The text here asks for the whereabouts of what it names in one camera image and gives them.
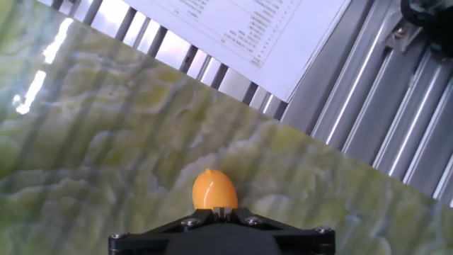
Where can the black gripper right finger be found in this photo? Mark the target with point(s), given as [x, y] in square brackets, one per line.
[301, 237]

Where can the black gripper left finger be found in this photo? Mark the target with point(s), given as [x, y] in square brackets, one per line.
[148, 237]

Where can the yellow toy mango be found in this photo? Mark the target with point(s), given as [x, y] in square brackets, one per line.
[214, 189]

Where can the green marble pattern mat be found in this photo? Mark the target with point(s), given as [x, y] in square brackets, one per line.
[106, 141]

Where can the printed paper sheet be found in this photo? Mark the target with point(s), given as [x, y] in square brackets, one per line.
[230, 28]

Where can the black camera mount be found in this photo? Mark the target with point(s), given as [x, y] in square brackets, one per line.
[435, 25]

